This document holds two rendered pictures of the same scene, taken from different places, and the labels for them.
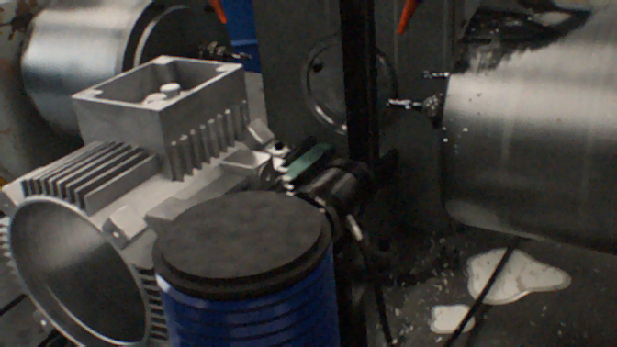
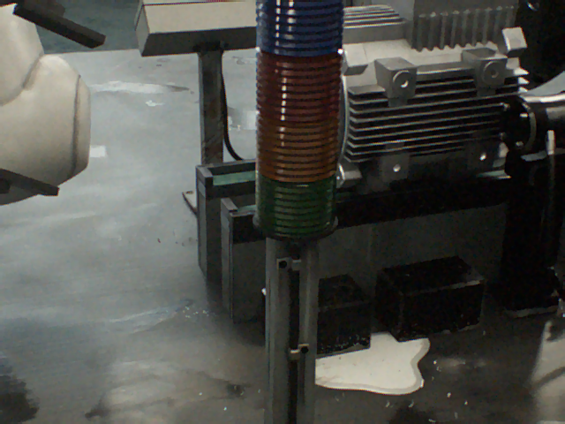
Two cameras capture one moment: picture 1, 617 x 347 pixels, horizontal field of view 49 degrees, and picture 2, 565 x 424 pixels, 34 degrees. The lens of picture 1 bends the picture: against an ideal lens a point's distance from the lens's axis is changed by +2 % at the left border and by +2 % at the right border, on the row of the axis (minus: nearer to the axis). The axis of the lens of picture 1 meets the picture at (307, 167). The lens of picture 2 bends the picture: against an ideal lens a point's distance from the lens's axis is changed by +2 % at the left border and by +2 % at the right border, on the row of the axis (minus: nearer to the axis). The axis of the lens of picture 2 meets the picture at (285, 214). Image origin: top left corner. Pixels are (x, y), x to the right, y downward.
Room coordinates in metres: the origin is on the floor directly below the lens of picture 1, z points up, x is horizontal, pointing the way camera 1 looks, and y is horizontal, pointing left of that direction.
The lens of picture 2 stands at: (-0.31, -0.34, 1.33)
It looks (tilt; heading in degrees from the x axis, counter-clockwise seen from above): 26 degrees down; 37
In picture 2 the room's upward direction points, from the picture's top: 1 degrees clockwise
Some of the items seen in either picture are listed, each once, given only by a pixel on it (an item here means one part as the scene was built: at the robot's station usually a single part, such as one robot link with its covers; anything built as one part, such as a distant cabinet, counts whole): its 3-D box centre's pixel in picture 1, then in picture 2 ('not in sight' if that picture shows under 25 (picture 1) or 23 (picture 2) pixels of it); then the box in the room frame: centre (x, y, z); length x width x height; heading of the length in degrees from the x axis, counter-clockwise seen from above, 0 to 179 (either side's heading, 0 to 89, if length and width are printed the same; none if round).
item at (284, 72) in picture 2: not in sight; (298, 78); (0.19, 0.02, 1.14); 0.06 x 0.06 x 0.04
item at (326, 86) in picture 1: (346, 86); not in sight; (0.89, -0.06, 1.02); 0.15 x 0.02 x 0.15; 57
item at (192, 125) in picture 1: (167, 117); (441, 3); (0.59, 0.12, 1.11); 0.12 x 0.11 x 0.07; 147
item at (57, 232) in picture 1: (157, 223); (401, 92); (0.56, 0.15, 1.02); 0.20 x 0.19 x 0.19; 147
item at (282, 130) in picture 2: not in sight; (297, 139); (0.19, 0.02, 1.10); 0.06 x 0.06 x 0.04
